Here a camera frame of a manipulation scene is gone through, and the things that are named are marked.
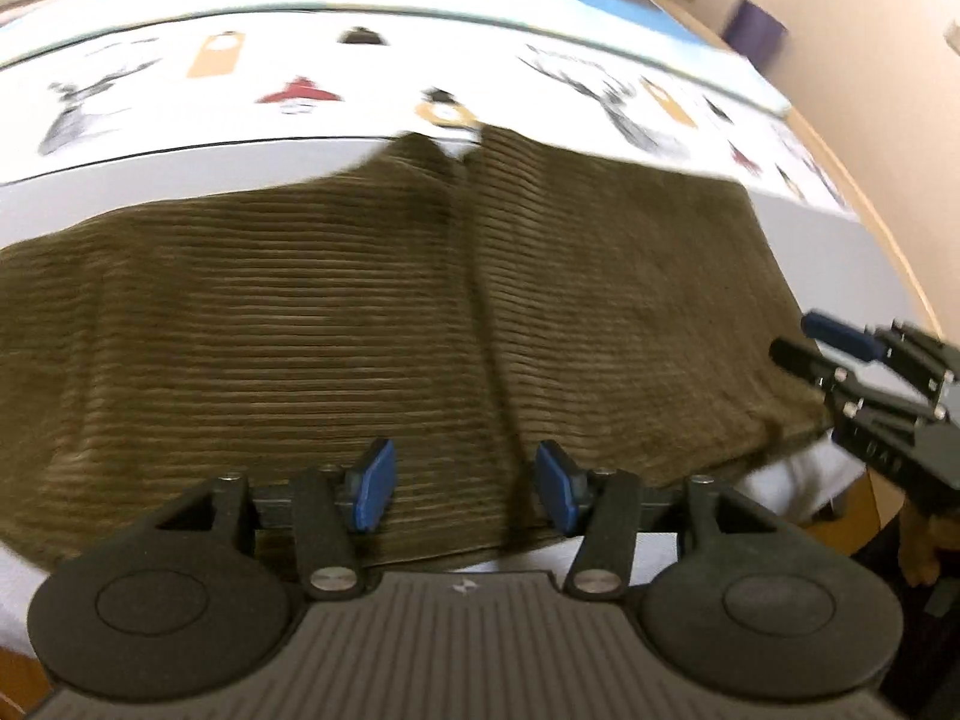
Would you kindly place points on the wooden bed frame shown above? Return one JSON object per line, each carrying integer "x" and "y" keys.
{"x": 852, "y": 269}

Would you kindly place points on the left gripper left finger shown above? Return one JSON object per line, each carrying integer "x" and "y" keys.
{"x": 328, "y": 508}

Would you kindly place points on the printed deer bed sheet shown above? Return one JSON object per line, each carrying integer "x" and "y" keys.
{"x": 107, "y": 104}

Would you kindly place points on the purple bin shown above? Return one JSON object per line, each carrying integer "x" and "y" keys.
{"x": 755, "y": 34}

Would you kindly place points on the olive corduroy pants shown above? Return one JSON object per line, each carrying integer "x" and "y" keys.
{"x": 465, "y": 307}

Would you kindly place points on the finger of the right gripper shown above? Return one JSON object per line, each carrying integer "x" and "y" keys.
{"x": 807, "y": 364}
{"x": 850, "y": 340}

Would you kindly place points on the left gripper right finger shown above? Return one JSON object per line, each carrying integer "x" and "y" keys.
{"x": 603, "y": 508}

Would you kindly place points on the right hand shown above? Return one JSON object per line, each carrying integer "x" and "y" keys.
{"x": 923, "y": 538}

